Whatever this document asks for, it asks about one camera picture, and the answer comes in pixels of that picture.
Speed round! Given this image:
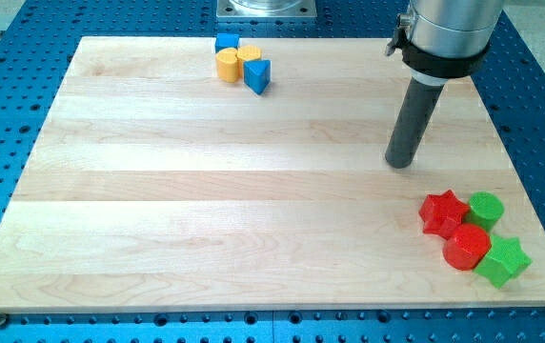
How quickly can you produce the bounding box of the green cylinder block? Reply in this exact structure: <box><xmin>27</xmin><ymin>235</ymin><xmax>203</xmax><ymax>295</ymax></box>
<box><xmin>463</xmin><ymin>192</ymin><xmax>505</xmax><ymax>232</ymax></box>

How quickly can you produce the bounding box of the blue perforated metal table plate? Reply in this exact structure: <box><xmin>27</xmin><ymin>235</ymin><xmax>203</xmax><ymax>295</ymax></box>
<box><xmin>0</xmin><ymin>0</ymin><xmax>545</xmax><ymax>343</ymax></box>

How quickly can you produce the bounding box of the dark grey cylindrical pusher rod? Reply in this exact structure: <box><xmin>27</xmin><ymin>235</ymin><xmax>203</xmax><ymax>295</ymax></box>
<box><xmin>385</xmin><ymin>78</ymin><xmax>444</xmax><ymax>169</ymax></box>

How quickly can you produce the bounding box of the blue cube block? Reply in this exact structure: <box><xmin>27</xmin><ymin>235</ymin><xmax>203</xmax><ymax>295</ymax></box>
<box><xmin>214</xmin><ymin>32</ymin><xmax>240</xmax><ymax>52</ymax></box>

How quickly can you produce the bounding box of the red star block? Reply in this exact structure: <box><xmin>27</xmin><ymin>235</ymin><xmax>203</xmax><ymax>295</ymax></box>
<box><xmin>418</xmin><ymin>190</ymin><xmax>470</xmax><ymax>239</ymax></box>

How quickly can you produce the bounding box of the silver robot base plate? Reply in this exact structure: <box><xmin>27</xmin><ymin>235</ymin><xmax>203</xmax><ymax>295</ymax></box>
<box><xmin>216</xmin><ymin>0</ymin><xmax>316</xmax><ymax>20</ymax></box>

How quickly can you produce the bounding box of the blue triangle block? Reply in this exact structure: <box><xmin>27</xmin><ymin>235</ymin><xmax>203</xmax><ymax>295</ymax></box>
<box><xmin>243</xmin><ymin>60</ymin><xmax>272</xmax><ymax>95</ymax></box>

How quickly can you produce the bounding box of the wooden board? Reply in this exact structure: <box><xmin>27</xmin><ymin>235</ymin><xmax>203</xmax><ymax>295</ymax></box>
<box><xmin>0</xmin><ymin>36</ymin><xmax>545</xmax><ymax>313</ymax></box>

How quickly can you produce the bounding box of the green star block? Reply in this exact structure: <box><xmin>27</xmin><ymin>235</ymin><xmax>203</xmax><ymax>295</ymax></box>
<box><xmin>474</xmin><ymin>234</ymin><xmax>533</xmax><ymax>289</ymax></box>

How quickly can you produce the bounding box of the yellow hexagon block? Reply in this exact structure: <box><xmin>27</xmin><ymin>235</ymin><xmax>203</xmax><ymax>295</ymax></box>
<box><xmin>236</xmin><ymin>45</ymin><xmax>262</xmax><ymax>78</ymax></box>

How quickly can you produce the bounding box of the red cylinder block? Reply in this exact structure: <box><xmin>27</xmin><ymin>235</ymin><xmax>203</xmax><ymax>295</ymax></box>
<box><xmin>442</xmin><ymin>223</ymin><xmax>492</xmax><ymax>271</ymax></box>

